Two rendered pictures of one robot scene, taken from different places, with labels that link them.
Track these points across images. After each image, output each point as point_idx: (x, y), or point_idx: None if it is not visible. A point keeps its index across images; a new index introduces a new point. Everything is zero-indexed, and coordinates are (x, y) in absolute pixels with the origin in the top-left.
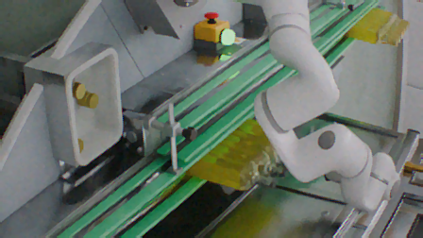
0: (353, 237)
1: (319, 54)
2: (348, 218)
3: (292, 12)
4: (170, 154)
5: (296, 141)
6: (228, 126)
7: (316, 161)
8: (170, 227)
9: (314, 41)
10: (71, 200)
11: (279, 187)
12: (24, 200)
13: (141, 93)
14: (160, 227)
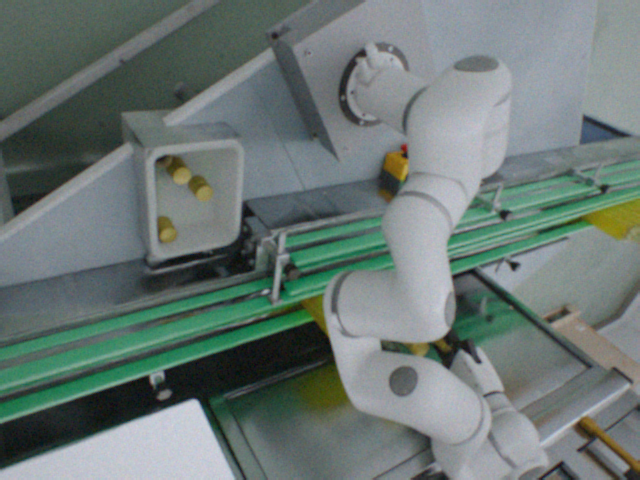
0: None
1: (440, 257)
2: None
3: (443, 175)
4: (282, 279)
5: (370, 353)
6: None
7: (378, 400)
8: (267, 347)
9: (529, 213)
10: (126, 291)
11: None
12: (66, 269)
13: (285, 205)
14: (257, 343)
